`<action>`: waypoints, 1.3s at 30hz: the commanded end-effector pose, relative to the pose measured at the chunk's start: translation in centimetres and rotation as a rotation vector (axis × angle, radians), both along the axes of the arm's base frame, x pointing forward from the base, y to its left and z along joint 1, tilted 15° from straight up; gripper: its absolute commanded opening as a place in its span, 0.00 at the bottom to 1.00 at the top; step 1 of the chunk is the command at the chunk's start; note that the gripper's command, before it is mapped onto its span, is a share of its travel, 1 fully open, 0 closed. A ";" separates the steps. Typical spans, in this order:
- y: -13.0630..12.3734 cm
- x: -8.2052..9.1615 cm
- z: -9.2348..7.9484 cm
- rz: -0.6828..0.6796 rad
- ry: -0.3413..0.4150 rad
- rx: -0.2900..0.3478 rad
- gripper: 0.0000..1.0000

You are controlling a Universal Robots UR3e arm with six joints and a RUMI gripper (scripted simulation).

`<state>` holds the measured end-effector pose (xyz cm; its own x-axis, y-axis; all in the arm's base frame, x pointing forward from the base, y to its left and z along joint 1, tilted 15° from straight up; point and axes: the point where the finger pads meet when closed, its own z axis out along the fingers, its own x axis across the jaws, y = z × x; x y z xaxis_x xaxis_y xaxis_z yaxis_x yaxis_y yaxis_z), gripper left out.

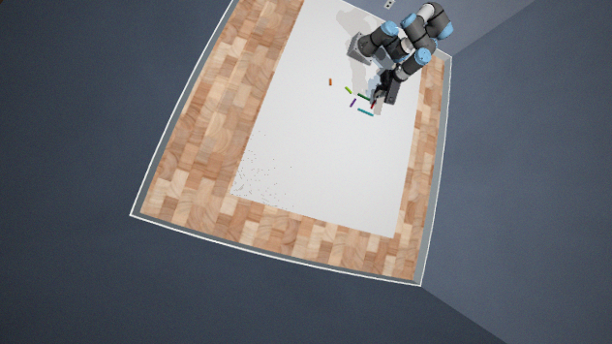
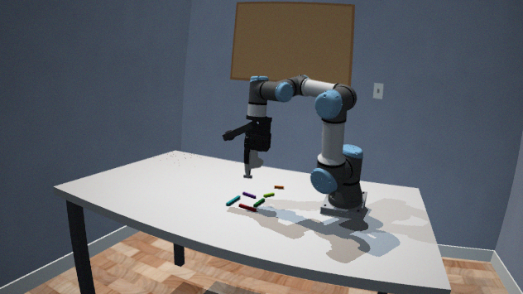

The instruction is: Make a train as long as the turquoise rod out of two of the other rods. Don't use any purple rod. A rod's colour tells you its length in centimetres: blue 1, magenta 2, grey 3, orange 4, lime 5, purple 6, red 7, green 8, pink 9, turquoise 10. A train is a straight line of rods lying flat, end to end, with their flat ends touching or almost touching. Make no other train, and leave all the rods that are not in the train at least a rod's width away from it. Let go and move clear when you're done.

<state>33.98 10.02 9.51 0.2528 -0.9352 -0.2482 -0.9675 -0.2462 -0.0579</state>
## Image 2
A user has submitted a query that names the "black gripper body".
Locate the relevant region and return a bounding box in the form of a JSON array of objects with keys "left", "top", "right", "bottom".
[{"left": 244, "top": 115, "right": 272, "bottom": 152}]

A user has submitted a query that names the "turquoise rod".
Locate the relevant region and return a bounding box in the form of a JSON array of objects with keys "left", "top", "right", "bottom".
[{"left": 226, "top": 195, "right": 241, "bottom": 206}]

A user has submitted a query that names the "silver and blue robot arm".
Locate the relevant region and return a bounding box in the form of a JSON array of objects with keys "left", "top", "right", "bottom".
[{"left": 247, "top": 75, "right": 363, "bottom": 209}]

